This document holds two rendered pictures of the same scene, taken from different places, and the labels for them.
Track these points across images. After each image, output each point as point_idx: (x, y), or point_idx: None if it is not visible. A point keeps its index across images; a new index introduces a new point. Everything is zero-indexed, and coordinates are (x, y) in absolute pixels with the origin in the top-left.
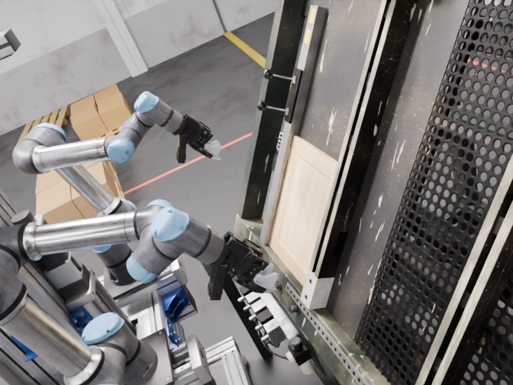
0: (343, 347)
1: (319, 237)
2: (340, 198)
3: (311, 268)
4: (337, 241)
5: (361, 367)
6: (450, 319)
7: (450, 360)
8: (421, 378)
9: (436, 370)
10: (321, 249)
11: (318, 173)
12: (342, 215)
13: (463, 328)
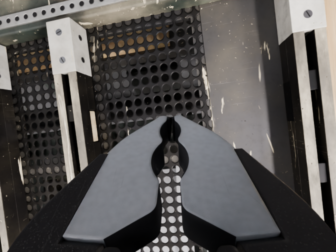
0: None
1: (325, 94)
2: (309, 181)
3: (319, 33)
4: (291, 106)
5: (153, 3)
6: (81, 164)
7: (62, 132)
8: (74, 86)
9: (69, 108)
10: (308, 82)
11: None
12: (298, 149)
13: (67, 169)
